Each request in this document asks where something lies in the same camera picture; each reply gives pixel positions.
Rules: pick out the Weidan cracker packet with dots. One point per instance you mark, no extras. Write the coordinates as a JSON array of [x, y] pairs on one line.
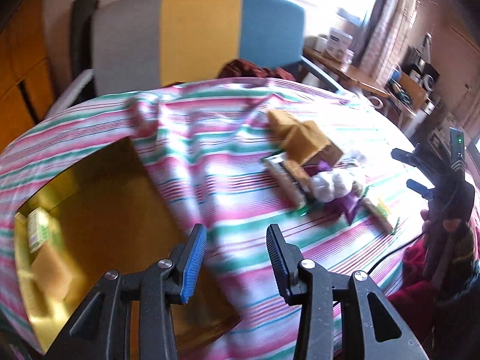
[[386, 216]]

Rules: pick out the dark red cloth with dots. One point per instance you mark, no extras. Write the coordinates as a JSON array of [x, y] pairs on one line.
[[244, 68]]

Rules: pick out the cluttered metal rack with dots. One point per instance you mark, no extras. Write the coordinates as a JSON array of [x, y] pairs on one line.
[[410, 87]]

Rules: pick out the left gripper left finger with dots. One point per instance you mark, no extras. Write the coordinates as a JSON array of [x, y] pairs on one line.
[[99, 328]]

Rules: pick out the yellow sponge cake block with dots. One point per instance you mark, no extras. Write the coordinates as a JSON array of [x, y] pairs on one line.
[[52, 273]]

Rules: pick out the grey yellow blue headboard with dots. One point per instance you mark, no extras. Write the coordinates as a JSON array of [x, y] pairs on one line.
[[149, 44]]

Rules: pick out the gold tin box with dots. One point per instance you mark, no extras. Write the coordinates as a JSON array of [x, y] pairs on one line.
[[106, 214]]

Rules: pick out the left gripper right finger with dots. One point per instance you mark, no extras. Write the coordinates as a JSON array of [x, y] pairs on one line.
[[371, 326]]

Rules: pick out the wooden side table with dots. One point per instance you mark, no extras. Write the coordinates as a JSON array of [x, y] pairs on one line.
[[352, 75]]

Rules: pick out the striped pink green bedspread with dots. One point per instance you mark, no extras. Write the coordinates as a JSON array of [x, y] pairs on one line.
[[202, 144]]

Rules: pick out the purple snack packet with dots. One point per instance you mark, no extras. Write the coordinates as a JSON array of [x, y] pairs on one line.
[[348, 205]]

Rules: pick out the person right hand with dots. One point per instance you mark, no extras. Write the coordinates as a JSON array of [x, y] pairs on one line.
[[430, 223]]

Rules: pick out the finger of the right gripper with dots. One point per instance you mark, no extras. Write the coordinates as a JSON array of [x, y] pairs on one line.
[[426, 193], [421, 157]]

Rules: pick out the small green white box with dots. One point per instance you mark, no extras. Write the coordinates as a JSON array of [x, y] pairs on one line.
[[38, 227]]

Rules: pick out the cream knitted sock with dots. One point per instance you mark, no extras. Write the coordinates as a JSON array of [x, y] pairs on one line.
[[352, 165]]

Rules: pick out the sandwich biscuit packet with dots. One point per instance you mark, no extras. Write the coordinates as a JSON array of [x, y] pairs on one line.
[[291, 177]]

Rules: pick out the white product box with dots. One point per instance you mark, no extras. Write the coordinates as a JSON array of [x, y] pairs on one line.
[[338, 44]]

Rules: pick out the beige cardboard box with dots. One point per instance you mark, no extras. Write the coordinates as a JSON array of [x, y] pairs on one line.
[[305, 141]]

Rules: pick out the wooden wardrobe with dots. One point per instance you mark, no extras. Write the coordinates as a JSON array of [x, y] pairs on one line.
[[27, 91]]

